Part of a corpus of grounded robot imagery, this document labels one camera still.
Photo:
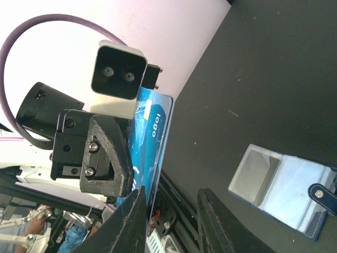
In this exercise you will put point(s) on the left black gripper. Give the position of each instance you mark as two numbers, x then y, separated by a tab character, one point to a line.
93	147

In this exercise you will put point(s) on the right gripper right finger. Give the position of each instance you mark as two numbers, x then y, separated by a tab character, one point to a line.
220	230

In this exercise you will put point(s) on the single blue vip card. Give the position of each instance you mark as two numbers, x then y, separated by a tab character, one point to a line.
145	135

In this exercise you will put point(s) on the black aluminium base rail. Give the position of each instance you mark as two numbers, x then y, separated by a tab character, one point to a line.
172	224

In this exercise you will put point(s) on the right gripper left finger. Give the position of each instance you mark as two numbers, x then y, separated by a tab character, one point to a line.
124	231

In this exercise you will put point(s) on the blue card holder wallet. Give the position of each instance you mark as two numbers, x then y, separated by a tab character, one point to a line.
297	192

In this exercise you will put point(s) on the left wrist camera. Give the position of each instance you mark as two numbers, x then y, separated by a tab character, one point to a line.
119	73

